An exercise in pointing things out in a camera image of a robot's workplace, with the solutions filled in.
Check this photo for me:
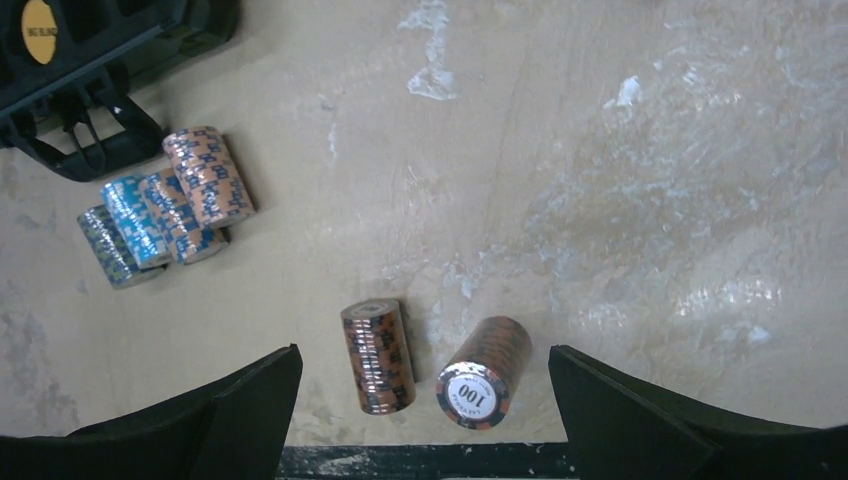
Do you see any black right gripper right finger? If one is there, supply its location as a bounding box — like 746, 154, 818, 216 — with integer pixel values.
548, 345, 847, 479

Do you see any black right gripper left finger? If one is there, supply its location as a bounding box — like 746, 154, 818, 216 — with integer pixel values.
1, 344, 303, 479

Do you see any brown chip stack upright-facing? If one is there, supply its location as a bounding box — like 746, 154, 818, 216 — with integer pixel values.
436, 316, 533, 430

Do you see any brown chip stack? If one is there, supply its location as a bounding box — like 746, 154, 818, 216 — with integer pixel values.
340, 298, 416, 415

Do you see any pink poker chip stack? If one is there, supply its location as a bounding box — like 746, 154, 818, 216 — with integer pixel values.
162, 126, 256, 229

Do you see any black poker set case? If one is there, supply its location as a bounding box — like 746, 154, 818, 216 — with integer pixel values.
1, 1, 241, 183

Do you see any pink blue chip stack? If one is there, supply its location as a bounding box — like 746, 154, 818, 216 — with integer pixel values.
139, 168, 229, 265

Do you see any grey green chip stack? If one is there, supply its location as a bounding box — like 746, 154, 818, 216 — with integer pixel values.
77, 205, 165, 290

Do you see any light blue chip stack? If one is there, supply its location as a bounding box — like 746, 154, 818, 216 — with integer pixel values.
101, 175, 172, 269

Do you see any yellow big blind button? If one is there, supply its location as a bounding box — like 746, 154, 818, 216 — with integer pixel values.
20, 0, 58, 65

